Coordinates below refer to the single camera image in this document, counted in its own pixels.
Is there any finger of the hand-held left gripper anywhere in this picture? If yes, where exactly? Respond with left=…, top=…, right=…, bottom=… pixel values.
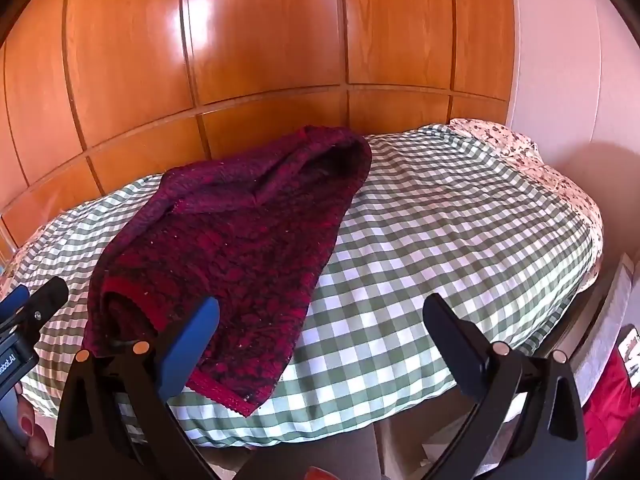
left=21, top=276, right=69, bottom=332
left=0, top=287, right=30, bottom=332

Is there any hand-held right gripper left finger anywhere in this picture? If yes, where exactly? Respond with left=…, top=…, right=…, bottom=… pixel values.
left=54, top=296, right=236, bottom=480

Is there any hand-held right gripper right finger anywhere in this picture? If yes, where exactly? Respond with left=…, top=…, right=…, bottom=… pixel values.
left=422, top=294, right=587, bottom=480

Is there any red purple knit sweater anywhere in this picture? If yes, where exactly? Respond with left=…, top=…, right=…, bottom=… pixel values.
left=82, top=126, right=372, bottom=418

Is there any person's left hand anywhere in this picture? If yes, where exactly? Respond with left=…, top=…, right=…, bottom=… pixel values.
left=15, top=392, right=53, bottom=466

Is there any green white checked blanket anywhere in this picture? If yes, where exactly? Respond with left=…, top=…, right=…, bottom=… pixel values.
left=10, top=124, right=601, bottom=448

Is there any brown cardboard box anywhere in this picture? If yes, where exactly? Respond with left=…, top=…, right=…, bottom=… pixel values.
left=372, top=410, right=481, bottom=480

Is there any grey upholstered furniture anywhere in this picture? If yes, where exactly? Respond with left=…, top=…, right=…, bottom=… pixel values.
left=570, top=255, right=636, bottom=406

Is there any red cloth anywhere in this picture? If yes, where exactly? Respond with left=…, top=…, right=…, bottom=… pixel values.
left=582, top=360, right=640, bottom=461

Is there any floral bed sheet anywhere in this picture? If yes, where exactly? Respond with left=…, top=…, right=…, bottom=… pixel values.
left=0, top=118, right=603, bottom=293

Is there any wooden wardrobe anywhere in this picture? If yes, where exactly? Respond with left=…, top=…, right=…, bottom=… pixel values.
left=0, top=0, right=521, bottom=261

